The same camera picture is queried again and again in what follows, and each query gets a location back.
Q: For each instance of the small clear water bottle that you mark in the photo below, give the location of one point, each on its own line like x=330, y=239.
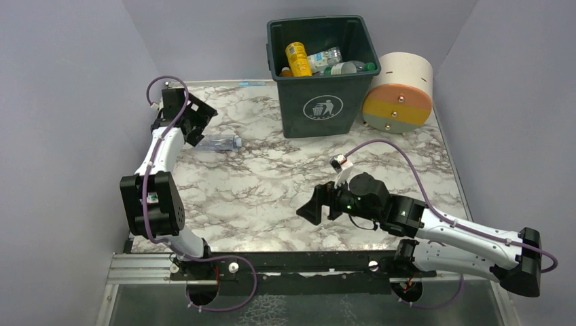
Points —
x=219, y=142

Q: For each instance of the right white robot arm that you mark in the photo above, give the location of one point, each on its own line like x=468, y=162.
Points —
x=433, y=240

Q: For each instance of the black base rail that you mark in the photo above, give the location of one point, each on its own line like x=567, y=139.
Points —
x=270, y=273

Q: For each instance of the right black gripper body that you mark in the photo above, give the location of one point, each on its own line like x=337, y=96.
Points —
x=327, y=202

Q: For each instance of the blue tape piece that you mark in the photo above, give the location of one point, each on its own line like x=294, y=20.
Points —
x=252, y=83

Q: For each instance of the clear bottle green white label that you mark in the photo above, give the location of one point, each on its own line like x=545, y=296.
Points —
x=348, y=67

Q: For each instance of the dark green trash bin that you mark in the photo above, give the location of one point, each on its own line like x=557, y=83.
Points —
x=322, y=104

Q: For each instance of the yellow juice bottle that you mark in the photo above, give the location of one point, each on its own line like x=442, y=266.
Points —
x=298, y=60

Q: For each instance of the orange label bottle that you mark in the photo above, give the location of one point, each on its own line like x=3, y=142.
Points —
x=286, y=72

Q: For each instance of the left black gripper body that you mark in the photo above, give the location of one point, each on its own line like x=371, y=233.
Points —
x=198, y=119

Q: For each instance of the clear square jasmine bottle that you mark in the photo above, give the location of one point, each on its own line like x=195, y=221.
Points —
x=319, y=61

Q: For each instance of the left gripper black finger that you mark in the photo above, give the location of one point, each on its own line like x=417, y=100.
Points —
x=173, y=99
x=206, y=111

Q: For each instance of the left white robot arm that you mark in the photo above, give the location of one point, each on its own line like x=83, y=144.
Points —
x=153, y=206

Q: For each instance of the white round drawer cabinet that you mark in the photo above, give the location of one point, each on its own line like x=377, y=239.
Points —
x=400, y=98

